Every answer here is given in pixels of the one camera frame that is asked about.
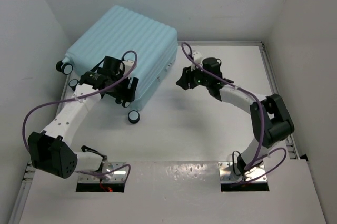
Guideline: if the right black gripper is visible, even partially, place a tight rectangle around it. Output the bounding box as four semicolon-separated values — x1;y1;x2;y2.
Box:
176;63;210;90

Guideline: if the light blue hardshell suitcase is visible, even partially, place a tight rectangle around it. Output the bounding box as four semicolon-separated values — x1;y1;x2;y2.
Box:
57;5;177;111

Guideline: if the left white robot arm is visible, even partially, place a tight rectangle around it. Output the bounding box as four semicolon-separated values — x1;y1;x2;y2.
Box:
26;56;137;179

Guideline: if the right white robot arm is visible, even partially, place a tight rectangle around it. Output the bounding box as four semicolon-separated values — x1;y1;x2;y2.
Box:
176;57;295;175

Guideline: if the lid suitcase wheel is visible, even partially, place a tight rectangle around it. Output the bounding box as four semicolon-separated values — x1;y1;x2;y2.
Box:
115;99;130;108
55;61;73;75

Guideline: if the front suitcase wheel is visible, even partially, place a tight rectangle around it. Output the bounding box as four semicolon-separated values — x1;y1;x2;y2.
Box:
128;110;140;124

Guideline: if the rear suitcase wheel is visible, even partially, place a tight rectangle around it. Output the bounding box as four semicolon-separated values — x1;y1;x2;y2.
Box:
68;79;79;91

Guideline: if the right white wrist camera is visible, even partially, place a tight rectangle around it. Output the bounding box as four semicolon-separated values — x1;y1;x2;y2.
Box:
191;50;203;71

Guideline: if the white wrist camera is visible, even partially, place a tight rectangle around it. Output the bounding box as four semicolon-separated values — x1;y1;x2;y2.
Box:
122;59;135;74
191;50;203;71

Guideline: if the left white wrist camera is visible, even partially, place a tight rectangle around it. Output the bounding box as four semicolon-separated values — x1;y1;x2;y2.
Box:
122;59;135;74

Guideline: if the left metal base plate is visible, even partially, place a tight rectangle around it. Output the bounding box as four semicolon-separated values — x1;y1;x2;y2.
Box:
77;161;131;184

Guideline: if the metal base plate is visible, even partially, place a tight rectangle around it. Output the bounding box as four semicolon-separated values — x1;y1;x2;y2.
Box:
217;161;269;184
77;161;131;184

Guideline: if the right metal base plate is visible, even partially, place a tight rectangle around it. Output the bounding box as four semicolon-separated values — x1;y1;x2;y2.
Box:
217;161;269;184

